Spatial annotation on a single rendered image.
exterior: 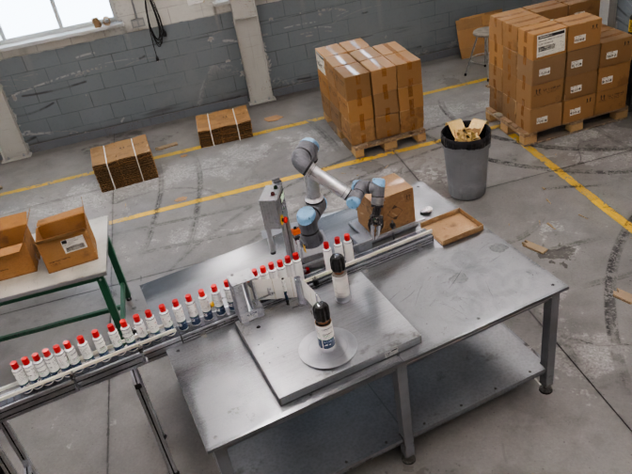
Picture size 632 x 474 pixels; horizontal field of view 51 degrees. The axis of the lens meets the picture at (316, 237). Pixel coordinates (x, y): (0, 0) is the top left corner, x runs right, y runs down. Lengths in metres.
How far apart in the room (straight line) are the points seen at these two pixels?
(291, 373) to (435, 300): 0.94
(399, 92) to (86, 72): 3.94
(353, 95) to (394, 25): 2.59
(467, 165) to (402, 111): 1.38
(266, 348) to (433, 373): 1.16
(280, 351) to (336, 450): 0.70
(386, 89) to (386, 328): 3.85
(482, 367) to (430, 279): 0.68
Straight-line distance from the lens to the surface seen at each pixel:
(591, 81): 7.25
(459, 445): 4.14
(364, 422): 3.98
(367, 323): 3.58
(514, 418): 4.29
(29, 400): 3.85
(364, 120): 7.00
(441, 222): 4.40
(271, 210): 3.63
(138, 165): 7.51
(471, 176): 6.08
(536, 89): 6.91
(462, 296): 3.79
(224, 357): 3.64
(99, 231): 5.23
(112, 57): 8.78
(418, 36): 9.45
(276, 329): 3.65
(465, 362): 4.28
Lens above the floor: 3.24
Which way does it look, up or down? 33 degrees down
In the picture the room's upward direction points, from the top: 10 degrees counter-clockwise
